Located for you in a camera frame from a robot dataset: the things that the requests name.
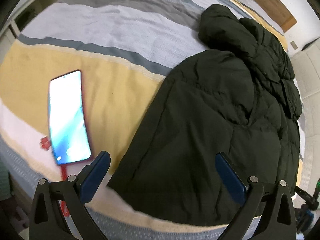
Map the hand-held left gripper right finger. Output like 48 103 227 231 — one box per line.
214 152 297 240

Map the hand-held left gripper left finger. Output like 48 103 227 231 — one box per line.
29 151 111 240

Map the black puffer coat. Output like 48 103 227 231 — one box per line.
107 4 303 227

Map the red knot charm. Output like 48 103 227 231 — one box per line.
39 137 52 151

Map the smartphone with red case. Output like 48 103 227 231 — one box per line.
47 69 93 166

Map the white wardrobe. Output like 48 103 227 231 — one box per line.
291 37 320 155

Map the striped bedspread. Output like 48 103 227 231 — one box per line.
0 0 300 240

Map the wooden headboard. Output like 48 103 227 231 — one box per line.
231 0 298 33

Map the white shelf unit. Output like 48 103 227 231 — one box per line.
0 0 83 38

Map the red phone strap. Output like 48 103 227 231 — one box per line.
60 164 72 217

